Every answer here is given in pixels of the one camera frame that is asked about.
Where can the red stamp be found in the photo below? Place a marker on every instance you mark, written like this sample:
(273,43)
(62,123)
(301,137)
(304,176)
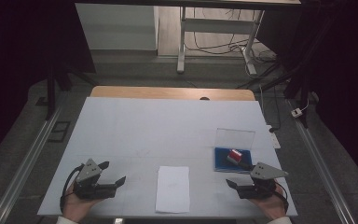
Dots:
(235,155)

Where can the small white adapter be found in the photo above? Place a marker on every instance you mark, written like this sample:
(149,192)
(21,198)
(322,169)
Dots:
(296,112)

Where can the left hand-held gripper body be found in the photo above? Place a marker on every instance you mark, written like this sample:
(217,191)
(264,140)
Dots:
(88,186)

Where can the blue ink pad case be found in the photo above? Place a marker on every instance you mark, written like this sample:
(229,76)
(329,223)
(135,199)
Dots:
(231,165)

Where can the white desk frame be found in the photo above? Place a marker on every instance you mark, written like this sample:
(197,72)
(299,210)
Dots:
(217,26)

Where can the wooden table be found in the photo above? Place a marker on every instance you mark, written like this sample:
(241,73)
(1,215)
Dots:
(167,93)

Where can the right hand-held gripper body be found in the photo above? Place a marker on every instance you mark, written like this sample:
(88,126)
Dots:
(262,183)

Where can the dark curtain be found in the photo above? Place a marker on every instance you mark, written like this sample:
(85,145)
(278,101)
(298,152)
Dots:
(345,77)
(18,62)

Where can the person's left hand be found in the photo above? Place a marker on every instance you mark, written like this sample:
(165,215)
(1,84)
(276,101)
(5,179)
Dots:
(77,208)

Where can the black floor socket frame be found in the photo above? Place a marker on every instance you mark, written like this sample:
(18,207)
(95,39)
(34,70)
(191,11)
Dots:
(59,131)

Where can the black tripod stand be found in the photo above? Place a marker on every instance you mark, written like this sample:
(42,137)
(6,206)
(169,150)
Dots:
(289,79)

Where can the black metal stand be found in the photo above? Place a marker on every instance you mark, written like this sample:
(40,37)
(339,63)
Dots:
(51,90)

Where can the white cabinet panel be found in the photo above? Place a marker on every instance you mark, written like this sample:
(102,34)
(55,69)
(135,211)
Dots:
(118,26)

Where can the person's right hand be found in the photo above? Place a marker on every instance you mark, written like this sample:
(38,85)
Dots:
(270,207)

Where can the white paper sheet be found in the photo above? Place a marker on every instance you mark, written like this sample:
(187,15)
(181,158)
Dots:
(173,189)

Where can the aluminium floor rail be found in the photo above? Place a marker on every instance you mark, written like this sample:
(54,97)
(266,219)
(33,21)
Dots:
(21,169)
(323,169)

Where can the white table cover board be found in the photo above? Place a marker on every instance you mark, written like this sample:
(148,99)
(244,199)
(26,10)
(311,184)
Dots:
(155,133)

